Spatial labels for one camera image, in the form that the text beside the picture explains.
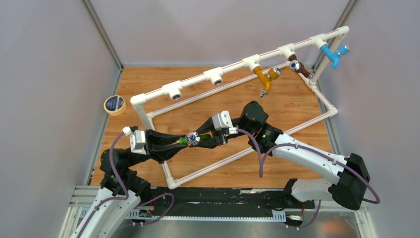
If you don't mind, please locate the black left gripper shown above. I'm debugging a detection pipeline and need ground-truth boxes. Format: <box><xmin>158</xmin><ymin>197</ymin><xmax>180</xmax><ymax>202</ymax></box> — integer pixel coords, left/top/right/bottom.
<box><xmin>125</xmin><ymin>127</ymin><xmax>188</xmax><ymax>168</ymax></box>

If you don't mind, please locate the green water faucet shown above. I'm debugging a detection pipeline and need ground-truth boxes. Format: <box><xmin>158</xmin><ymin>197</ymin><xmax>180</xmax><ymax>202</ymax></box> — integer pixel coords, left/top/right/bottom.
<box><xmin>176</xmin><ymin>131</ymin><xmax>211</xmax><ymax>146</ymax></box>

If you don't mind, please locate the white PVC pipe frame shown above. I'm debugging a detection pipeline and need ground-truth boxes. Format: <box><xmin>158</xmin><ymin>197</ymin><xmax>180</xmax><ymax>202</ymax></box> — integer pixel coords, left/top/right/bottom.
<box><xmin>123</xmin><ymin>26</ymin><xmax>350</xmax><ymax>187</ymax></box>

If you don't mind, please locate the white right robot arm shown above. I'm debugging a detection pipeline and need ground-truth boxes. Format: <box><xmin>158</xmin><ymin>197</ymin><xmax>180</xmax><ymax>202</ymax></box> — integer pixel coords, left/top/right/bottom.
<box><xmin>186</xmin><ymin>101</ymin><xmax>373</xmax><ymax>211</ymax></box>

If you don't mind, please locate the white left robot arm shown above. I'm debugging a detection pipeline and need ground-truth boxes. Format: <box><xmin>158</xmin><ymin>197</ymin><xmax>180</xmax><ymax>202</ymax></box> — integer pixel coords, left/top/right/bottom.
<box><xmin>72</xmin><ymin>126</ymin><xmax>188</xmax><ymax>238</ymax></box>

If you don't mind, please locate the yellow water faucet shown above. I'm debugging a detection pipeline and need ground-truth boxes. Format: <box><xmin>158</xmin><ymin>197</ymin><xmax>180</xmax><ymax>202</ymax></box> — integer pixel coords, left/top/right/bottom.
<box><xmin>253</xmin><ymin>66</ymin><xmax>281</xmax><ymax>98</ymax></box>

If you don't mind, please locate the brown water faucet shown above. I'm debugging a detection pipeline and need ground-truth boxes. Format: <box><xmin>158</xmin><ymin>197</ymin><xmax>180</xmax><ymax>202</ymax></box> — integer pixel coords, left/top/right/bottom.
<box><xmin>288</xmin><ymin>55</ymin><xmax>313</xmax><ymax>79</ymax></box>

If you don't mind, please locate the blue water faucet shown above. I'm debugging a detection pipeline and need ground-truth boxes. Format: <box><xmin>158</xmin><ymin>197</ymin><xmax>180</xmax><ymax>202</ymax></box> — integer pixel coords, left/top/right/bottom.
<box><xmin>320</xmin><ymin>44</ymin><xmax>351</xmax><ymax>69</ymax></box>

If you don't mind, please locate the masking tape roll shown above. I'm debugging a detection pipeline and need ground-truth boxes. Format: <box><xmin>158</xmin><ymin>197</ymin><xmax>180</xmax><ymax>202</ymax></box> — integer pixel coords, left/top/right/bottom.
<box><xmin>104</xmin><ymin>95</ymin><xmax>127</xmax><ymax>116</ymax></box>

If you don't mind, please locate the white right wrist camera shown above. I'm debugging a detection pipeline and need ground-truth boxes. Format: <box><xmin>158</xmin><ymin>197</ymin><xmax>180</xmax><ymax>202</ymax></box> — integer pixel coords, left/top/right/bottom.
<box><xmin>212</xmin><ymin>111</ymin><xmax>234</xmax><ymax>127</ymax></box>

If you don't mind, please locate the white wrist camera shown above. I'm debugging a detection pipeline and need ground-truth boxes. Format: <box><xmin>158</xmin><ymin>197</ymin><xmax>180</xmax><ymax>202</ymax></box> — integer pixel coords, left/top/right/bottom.
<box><xmin>122</xmin><ymin>126</ymin><xmax>147</xmax><ymax>155</ymax></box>
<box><xmin>212</xmin><ymin>111</ymin><xmax>234</xmax><ymax>127</ymax></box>

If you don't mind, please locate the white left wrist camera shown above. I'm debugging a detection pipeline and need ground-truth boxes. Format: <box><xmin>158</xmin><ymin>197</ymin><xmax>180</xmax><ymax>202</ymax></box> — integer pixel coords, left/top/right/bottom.
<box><xmin>122</xmin><ymin>126</ymin><xmax>147</xmax><ymax>155</ymax></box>

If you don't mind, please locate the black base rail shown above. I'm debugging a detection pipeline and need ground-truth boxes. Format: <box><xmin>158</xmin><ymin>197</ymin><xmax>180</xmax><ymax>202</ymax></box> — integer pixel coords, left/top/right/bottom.
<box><xmin>144</xmin><ymin>187</ymin><xmax>316</xmax><ymax>218</ymax></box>

